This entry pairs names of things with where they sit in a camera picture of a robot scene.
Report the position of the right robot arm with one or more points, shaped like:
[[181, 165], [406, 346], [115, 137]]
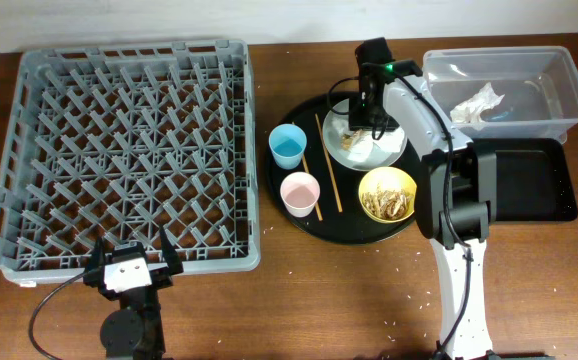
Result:
[[455, 201]]

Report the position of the light blue plastic cup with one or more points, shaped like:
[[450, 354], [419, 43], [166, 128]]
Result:
[[287, 143]]

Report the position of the clear plastic waste bin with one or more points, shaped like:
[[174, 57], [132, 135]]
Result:
[[540, 84]]

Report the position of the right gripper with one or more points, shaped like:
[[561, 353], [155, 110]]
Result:
[[355, 118]]

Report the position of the white paper tissue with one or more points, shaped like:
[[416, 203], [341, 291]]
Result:
[[470, 110]]

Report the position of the black rectangular tray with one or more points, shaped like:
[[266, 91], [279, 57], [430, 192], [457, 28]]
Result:
[[531, 179]]

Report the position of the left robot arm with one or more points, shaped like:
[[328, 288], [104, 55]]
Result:
[[135, 331]]

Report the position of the wooden chopstick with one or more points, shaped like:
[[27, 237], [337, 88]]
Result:
[[329, 165], [306, 169]]

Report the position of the pink plastic cup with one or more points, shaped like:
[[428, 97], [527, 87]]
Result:
[[299, 193]]

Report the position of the grey round plate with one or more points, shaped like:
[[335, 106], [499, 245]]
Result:
[[358, 150]]

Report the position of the brown food scraps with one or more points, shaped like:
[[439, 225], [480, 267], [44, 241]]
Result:
[[387, 205]]

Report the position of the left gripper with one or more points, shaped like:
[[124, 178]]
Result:
[[93, 265]]

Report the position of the round black serving tray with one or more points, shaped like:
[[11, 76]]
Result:
[[351, 227]]

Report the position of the yellow bowl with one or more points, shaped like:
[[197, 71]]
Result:
[[388, 178]]

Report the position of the grey plastic dishwasher rack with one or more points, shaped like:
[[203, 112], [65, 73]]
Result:
[[124, 143]]

